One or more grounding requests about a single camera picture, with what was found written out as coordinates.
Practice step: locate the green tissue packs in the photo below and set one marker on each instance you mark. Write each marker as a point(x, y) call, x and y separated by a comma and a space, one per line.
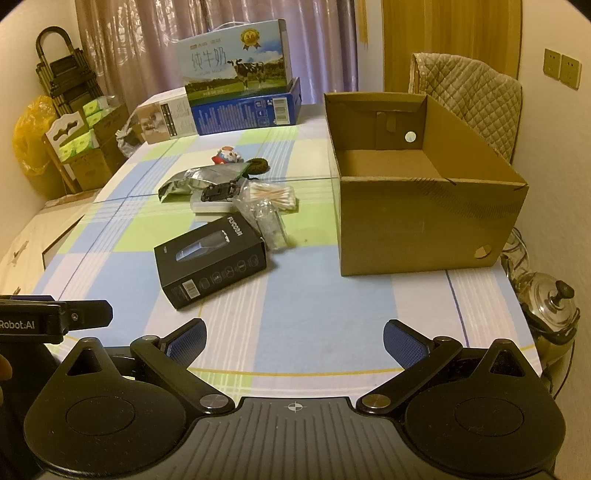
point(94, 108)

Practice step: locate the small brown cardboard box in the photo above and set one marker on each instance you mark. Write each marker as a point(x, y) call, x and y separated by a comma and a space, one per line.
point(115, 134)

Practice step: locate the cow print milk carton box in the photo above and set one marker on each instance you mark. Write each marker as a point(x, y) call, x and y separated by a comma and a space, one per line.
point(231, 60)

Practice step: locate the translucent plastic cup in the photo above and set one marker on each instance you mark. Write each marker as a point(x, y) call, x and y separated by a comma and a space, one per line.
point(270, 226)

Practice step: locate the beige wall socket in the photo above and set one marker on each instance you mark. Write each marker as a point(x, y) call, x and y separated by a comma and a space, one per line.
point(570, 71)
point(551, 62)

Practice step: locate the wooden door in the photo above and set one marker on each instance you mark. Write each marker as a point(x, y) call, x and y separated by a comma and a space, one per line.
point(438, 27)

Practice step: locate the crumpled grey plastic bag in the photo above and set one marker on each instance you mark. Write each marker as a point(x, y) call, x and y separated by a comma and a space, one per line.
point(129, 138)

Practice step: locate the large brown cardboard box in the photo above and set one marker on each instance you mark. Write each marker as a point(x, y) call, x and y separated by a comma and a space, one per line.
point(97, 170)

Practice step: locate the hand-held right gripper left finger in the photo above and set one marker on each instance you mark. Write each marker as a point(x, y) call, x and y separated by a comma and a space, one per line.
point(187, 344)

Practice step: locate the steel kettle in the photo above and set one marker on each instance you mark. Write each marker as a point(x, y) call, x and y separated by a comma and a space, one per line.
point(547, 304)

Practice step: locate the yellow plastic bag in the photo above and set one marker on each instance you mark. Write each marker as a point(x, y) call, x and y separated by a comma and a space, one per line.
point(32, 138)

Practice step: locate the blue printed box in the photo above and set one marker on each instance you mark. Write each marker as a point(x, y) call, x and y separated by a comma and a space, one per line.
point(231, 115)

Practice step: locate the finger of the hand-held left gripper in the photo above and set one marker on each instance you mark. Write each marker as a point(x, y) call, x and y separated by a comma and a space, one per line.
point(87, 316)
point(27, 300)

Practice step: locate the black folding cart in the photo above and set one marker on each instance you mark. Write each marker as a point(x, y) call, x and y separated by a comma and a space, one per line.
point(69, 78)

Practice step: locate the black product box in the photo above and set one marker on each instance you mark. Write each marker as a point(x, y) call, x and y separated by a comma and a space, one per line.
point(207, 263)

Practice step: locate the bag of cotton swabs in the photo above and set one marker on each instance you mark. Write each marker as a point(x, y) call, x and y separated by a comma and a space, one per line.
point(272, 196)

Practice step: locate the chair with quilted cover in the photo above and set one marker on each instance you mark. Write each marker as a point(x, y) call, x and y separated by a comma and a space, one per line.
point(475, 101)

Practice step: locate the person's left hand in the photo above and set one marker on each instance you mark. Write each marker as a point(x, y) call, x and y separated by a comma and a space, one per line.
point(4, 367)

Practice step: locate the beige product box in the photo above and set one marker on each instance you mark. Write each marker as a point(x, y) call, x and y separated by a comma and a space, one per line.
point(175, 117)

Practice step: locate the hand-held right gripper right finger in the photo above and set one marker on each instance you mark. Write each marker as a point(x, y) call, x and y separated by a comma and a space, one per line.
point(404, 344)

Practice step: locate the red cartoon toy figure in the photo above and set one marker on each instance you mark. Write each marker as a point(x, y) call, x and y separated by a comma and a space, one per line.
point(226, 156)

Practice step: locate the silver foil bag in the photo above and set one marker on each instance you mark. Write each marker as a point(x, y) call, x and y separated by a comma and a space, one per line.
point(203, 177)

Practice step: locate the pink curtain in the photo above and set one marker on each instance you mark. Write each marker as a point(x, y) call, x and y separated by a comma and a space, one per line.
point(138, 37)

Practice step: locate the white box of green packs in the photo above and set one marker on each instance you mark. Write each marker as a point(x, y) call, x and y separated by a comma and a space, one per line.
point(69, 138)

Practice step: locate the flat cardboard sheet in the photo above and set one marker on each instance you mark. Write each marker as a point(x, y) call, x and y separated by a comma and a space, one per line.
point(41, 230)

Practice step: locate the small black device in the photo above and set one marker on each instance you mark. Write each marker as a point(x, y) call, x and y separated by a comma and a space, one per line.
point(219, 190)

